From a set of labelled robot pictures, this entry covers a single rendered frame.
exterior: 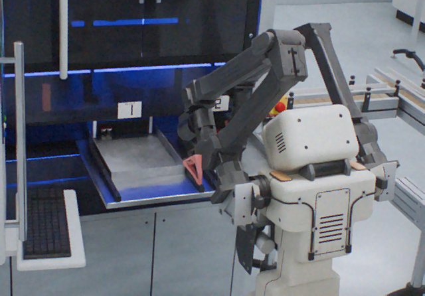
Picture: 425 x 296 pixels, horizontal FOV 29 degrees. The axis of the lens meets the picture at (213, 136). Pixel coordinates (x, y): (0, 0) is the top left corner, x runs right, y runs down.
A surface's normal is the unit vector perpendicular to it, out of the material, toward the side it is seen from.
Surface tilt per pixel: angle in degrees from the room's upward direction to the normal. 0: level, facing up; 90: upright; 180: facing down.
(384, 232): 0
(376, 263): 0
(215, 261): 90
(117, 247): 90
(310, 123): 48
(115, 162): 0
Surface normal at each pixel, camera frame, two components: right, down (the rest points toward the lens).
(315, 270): 0.42, 0.28
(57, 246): 0.07, -0.90
